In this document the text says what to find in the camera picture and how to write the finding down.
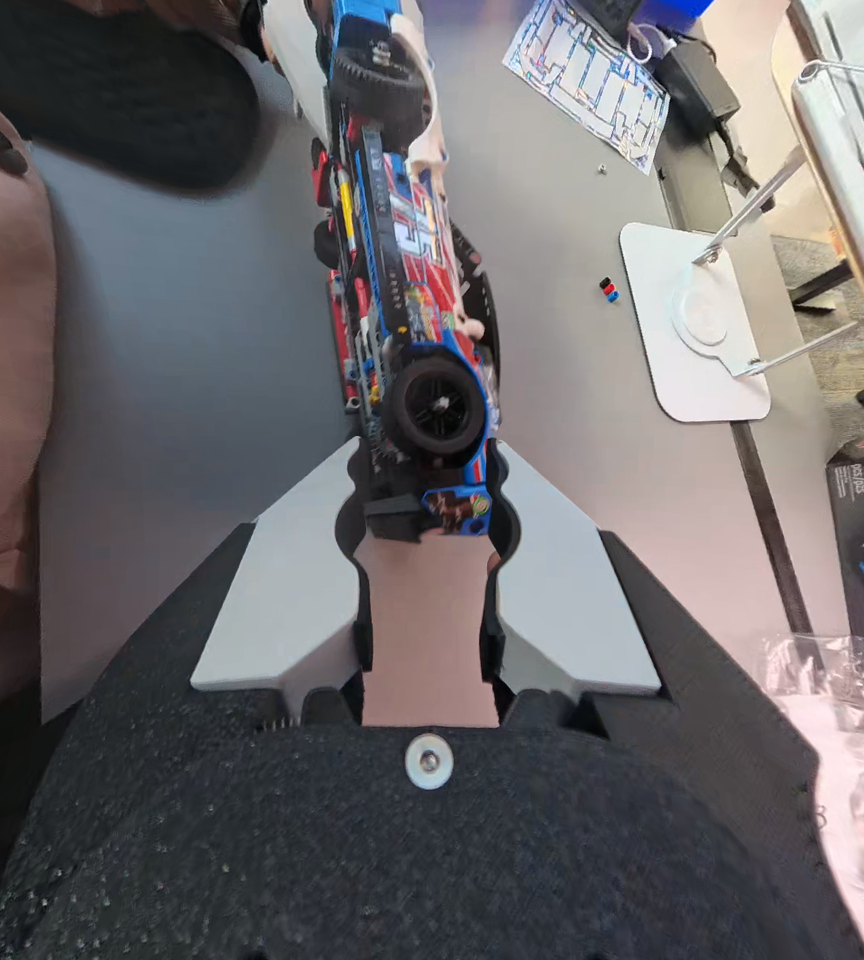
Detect black chair armrest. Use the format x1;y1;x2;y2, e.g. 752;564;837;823
0;0;262;195

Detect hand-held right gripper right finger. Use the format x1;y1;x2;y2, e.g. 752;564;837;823
480;441;663;710

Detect toy brick race car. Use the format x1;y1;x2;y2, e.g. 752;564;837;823
308;0;504;545

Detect white book stand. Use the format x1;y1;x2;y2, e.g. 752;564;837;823
619;58;864;425

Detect black power adapter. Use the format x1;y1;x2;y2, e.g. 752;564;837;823
655;37;742;142

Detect crumpled clear plastic bags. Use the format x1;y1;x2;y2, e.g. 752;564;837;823
747;633;864;960

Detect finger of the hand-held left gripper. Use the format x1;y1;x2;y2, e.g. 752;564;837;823
261;0;334;151

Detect black cable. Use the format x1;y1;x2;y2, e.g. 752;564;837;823
715;126;778;213

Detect grey desk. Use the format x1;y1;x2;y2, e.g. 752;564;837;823
30;0;864;960

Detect holographic sticker sheet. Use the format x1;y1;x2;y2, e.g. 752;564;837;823
503;0;671;175

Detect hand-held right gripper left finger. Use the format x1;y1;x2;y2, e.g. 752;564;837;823
190;436;374;714

